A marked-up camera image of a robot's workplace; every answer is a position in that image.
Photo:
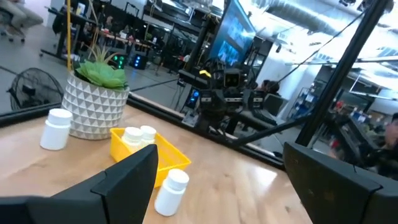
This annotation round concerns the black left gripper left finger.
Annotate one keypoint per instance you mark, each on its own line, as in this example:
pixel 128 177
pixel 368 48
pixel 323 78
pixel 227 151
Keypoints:
pixel 130 186

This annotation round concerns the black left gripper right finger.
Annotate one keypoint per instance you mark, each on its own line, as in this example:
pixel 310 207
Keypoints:
pixel 335 193

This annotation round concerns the white pill bottle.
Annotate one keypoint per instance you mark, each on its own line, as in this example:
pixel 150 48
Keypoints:
pixel 171 196
pixel 149 133
pixel 56 133
pixel 133 137

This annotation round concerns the yellow plastic basket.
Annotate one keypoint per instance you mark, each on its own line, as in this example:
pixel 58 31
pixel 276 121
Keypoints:
pixel 171 157

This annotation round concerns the person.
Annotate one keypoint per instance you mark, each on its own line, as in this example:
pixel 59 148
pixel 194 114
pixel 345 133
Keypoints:
pixel 388 137
pixel 21 17
pixel 270 87

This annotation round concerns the white triangle-patterned planter pot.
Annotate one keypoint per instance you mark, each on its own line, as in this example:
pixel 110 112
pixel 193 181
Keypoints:
pixel 93 109

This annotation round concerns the green artificial plant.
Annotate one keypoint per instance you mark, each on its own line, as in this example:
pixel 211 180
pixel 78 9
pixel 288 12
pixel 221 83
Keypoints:
pixel 102 74

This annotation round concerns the black floor fan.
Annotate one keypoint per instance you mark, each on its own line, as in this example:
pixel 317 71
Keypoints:
pixel 34 90

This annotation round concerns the office chair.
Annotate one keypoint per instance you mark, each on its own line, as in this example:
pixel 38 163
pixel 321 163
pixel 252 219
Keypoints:
pixel 12 35

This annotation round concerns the black table edge rail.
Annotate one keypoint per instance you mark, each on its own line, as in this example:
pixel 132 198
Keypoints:
pixel 161 112

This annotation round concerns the black frame brace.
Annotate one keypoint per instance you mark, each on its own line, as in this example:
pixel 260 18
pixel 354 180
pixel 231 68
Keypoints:
pixel 273 129

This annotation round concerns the black frame post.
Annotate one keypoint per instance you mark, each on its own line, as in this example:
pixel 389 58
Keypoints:
pixel 342 71

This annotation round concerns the silver ventilation duct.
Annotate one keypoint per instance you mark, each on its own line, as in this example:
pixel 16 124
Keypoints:
pixel 298 15

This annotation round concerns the large wall display screen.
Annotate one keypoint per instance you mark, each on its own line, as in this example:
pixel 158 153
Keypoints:
pixel 233 34

